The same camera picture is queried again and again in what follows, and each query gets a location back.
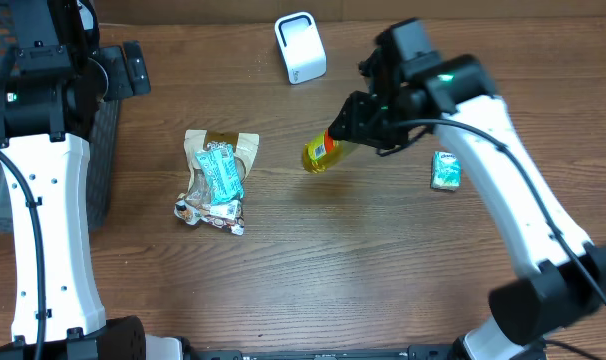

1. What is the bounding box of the clear bottle silver cap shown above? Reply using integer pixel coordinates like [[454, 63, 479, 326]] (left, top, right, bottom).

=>
[[302, 129, 359, 173]]

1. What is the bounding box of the small teal tissue pack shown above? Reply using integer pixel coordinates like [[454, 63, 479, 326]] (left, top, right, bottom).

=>
[[431, 151, 462, 191]]

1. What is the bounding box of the brown white snack bag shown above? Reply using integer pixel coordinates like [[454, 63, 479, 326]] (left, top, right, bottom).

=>
[[182, 130, 260, 208]]

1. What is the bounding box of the colourful snack packet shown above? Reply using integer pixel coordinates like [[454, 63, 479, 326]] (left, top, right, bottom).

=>
[[174, 199, 245, 236]]

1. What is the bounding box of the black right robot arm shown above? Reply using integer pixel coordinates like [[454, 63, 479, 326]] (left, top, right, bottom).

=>
[[329, 18, 606, 359]]

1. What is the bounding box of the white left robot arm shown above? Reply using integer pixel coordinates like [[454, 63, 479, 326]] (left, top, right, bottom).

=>
[[0, 0, 191, 359]]

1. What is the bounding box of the white barcode scanner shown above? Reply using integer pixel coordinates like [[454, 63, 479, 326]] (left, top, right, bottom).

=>
[[274, 11, 327, 85]]

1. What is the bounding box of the grey plastic shopping basket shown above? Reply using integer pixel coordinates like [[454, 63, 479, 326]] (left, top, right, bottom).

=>
[[0, 1, 121, 233]]

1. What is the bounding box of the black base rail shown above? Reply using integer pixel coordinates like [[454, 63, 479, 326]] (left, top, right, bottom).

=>
[[184, 344, 468, 360]]

